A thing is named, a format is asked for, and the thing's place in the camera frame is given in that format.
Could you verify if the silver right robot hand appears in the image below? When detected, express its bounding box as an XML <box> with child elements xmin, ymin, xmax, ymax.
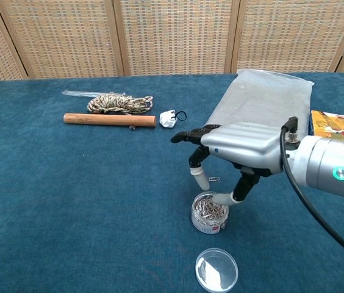
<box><xmin>171</xmin><ymin>121</ymin><xmax>284</xmax><ymax>206</ymax></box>

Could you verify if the clear round jar lid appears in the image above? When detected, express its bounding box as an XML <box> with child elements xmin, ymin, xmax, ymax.
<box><xmin>195</xmin><ymin>247</ymin><xmax>239</xmax><ymax>293</ymax></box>

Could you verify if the translucent zip plastic bag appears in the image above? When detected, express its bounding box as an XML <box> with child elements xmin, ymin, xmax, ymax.
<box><xmin>204</xmin><ymin>68</ymin><xmax>315</xmax><ymax>137</ymax></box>

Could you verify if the round tub of paper clips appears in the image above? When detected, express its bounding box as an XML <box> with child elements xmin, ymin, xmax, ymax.
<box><xmin>191</xmin><ymin>191</ymin><xmax>230</xmax><ymax>236</ymax></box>

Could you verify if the yellow cardboard box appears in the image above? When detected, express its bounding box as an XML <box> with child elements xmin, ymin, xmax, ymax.
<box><xmin>309</xmin><ymin>110</ymin><xmax>344</xmax><ymax>142</ymax></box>

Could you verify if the woven bamboo folding screen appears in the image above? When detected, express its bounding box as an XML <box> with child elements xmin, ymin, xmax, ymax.
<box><xmin>0</xmin><ymin>0</ymin><xmax>344</xmax><ymax>82</ymax></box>

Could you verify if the brown wooden stick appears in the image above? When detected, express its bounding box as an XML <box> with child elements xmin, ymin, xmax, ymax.
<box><xmin>63</xmin><ymin>112</ymin><xmax>157</xmax><ymax>131</ymax></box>

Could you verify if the clear plastic tube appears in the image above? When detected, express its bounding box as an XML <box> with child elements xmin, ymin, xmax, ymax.
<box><xmin>62</xmin><ymin>89</ymin><xmax>127</xmax><ymax>99</ymax></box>

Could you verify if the white flower hair tie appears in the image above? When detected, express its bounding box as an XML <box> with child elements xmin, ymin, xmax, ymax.
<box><xmin>159</xmin><ymin>109</ymin><xmax>188</xmax><ymax>130</ymax></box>

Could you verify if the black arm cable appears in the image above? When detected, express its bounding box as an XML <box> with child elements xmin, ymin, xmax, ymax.
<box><xmin>280</xmin><ymin>116</ymin><xmax>344</xmax><ymax>266</ymax></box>

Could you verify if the coiled camouflage rope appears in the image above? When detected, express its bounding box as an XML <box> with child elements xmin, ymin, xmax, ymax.
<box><xmin>86</xmin><ymin>93</ymin><xmax>154</xmax><ymax>116</ymax></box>

